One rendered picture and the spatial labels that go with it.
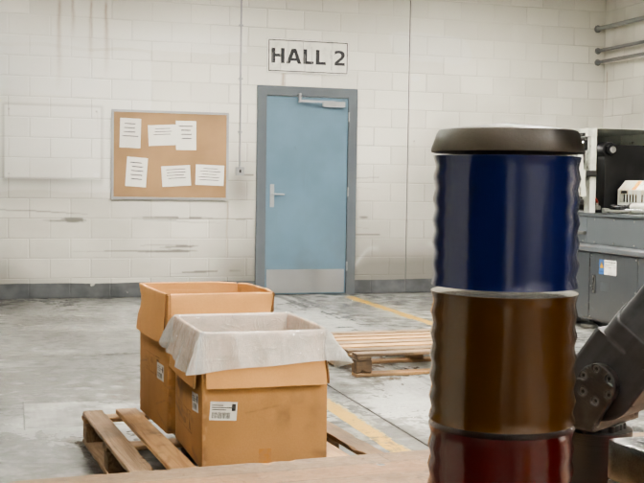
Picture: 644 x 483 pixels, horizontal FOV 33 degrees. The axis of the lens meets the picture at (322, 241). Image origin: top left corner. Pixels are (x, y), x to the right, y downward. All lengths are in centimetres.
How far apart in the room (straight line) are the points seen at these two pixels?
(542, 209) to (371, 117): 1168
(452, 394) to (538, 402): 2
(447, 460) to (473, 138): 8
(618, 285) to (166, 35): 523
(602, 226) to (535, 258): 902
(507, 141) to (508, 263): 3
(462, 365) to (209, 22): 1131
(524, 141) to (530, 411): 7
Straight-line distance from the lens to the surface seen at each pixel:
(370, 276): 1197
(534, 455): 28
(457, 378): 28
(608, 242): 921
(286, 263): 1165
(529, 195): 27
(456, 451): 28
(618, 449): 56
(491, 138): 27
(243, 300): 462
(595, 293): 938
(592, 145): 952
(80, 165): 1128
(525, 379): 28
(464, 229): 27
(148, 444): 448
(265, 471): 110
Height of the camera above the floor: 118
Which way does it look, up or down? 3 degrees down
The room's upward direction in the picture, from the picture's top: 1 degrees clockwise
